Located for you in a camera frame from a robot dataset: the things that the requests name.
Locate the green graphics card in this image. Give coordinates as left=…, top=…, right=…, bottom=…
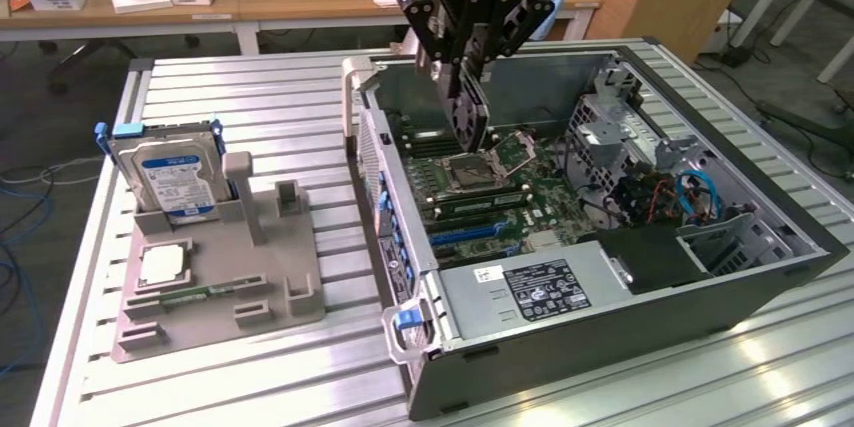
left=428, top=59, right=493, bottom=156

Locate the wooden desk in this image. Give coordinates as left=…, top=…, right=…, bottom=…
left=0, top=0, right=601, bottom=56

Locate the metal socket cover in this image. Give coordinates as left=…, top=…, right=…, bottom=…
left=490, top=129, right=542, bottom=171

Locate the metal disk bay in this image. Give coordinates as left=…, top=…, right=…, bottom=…
left=565, top=91, right=669, bottom=189

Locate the CPU socket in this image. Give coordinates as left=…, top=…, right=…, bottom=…
left=442, top=151, right=514, bottom=194

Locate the black power adapter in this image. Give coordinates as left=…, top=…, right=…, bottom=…
left=716, top=45, right=759, bottom=69

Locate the dark green RAM stick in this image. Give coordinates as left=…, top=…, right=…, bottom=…
left=432, top=189, right=528, bottom=219

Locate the green motherboard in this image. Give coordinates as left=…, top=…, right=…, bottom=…
left=396, top=111, right=601, bottom=273

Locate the blue expansion slot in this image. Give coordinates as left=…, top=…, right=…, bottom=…
left=428, top=226, right=501, bottom=247

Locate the silver chipset heatsink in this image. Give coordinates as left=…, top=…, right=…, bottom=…
left=524, top=232, right=562, bottom=251

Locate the black chair base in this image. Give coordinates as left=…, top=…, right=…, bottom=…
left=752, top=96, right=854, bottom=148
left=38, top=39, right=138, bottom=96

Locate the hard disk with blue carrier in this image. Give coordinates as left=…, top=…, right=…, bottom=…
left=91, top=119, right=232, bottom=227

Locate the black plastic shroud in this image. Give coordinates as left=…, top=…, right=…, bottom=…
left=576, top=224, right=712, bottom=296

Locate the grey parts rack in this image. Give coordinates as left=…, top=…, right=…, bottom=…
left=109, top=149, right=328, bottom=366

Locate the grey power supply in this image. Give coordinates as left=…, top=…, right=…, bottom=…
left=422, top=238, right=633, bottom=344

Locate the blue case latch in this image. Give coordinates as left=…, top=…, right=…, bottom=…
left=390, top=310, right=426, bottom=332

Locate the silver CPU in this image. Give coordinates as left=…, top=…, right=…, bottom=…
left=137, top=245, right=191, bottom=284

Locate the black open PC case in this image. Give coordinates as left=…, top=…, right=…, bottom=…
left=338, top=44, right=849, bottom=422

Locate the white table frame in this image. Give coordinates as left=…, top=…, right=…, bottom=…
left=729, top=0, right=854, bottom=84

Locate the blue wire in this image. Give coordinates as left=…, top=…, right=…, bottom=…
left=672, top=170, right=725, bottom=224

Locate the white floor cable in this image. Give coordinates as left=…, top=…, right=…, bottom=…
left=0, top=156, right=105, bottom=187

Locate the blue floor cable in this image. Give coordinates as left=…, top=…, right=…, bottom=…
left=0, top=181, right=58, bottom=378

